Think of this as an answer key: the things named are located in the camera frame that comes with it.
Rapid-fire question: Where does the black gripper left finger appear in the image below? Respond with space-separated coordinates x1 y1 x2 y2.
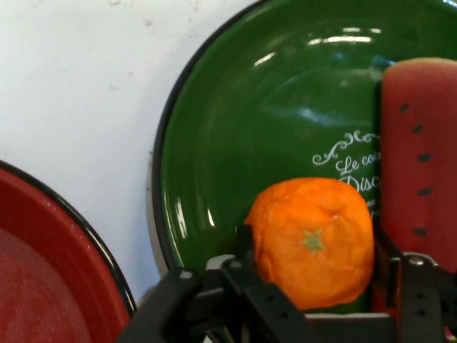
116 224 316 343

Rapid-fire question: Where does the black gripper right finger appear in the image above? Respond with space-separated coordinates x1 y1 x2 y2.
371 232 457 343

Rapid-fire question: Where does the orange toy tangerine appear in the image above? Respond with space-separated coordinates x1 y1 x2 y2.
243 177 376 311

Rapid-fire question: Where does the toy watermelon slice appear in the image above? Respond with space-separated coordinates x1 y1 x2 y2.
379 56 457 277

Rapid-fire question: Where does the green enamel plate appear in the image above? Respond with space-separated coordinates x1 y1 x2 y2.
148 0 457 317

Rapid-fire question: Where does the red enamel plate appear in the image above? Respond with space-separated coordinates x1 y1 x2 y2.
0 159 139 343

